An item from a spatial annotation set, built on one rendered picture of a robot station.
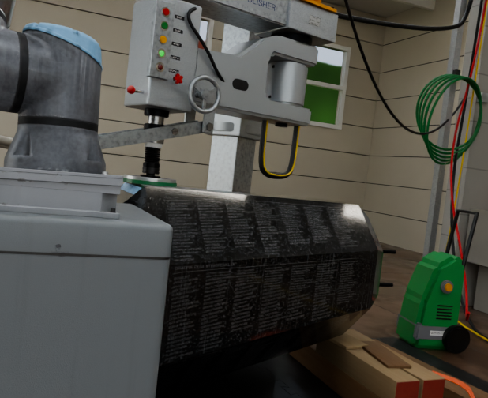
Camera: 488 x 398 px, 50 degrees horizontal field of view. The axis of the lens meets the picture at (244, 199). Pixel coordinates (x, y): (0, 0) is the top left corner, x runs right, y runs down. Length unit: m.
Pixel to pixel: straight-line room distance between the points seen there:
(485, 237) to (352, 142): 5.31
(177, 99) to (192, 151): 6.37
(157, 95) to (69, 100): 1.04
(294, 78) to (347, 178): 7.29
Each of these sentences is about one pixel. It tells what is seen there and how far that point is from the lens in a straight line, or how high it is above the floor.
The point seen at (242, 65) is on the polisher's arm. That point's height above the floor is 1.40.
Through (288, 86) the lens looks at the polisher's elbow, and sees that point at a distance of 2.48.
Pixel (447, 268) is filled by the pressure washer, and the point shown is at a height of 0.51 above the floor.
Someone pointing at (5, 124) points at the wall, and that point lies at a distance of 8.12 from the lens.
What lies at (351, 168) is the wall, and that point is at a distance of 9.75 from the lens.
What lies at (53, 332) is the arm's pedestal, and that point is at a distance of 0.96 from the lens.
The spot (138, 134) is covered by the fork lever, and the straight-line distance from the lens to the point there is 2.08.
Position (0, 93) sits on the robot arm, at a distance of 1.04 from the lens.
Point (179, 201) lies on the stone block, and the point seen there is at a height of 0.82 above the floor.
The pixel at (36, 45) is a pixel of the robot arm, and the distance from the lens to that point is 1.07.
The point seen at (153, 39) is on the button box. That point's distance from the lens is 2.06.
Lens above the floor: 0.96
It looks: 3 degrees down
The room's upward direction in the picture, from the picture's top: 6 degrees clockwise
